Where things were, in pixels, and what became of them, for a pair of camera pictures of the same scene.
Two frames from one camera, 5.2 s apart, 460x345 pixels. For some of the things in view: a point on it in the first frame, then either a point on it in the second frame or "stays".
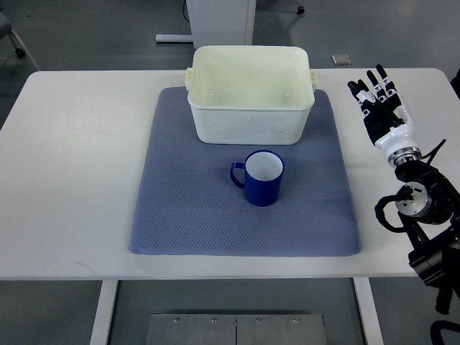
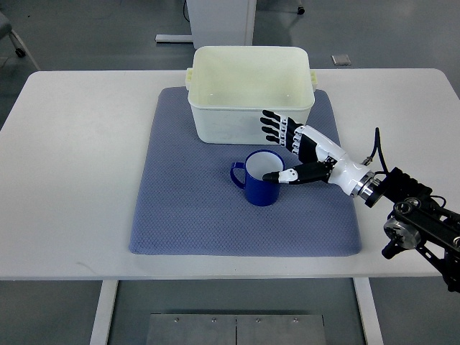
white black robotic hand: [386, 123] to [307, 144]
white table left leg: [100, 333] stays
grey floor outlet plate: [341, 60] stays
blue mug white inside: [264, 171] stays
